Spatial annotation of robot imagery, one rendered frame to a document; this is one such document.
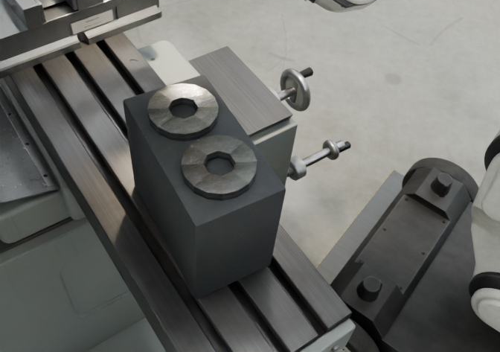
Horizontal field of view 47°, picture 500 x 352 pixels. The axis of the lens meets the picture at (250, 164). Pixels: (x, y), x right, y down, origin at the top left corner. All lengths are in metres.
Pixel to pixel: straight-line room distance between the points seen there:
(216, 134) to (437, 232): 0.79
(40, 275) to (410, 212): 0.83
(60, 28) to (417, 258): 0.88
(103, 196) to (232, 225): 0.29
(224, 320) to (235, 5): 2.24
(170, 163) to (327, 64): 1.98
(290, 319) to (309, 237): 1.22
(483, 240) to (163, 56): 0.75
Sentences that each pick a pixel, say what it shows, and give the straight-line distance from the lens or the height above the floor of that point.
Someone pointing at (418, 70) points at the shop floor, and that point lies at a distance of 2.72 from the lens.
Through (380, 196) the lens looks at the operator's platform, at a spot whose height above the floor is 0.40.
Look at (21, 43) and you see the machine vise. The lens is 1.10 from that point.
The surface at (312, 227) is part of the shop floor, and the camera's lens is 2.03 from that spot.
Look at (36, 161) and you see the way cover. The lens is 1.06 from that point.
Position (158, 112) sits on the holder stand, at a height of 1.16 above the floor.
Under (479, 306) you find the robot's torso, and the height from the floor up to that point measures 0.68.
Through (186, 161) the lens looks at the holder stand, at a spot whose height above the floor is 1.16.
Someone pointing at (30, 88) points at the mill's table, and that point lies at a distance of 1.08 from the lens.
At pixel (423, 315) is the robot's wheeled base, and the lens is 1.31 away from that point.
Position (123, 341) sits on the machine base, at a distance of 1.61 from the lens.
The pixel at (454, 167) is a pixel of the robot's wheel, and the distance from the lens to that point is 1.52.
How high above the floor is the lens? 1.68
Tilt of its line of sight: 51 degrees down
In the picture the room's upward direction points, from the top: 7 degrees clockwise
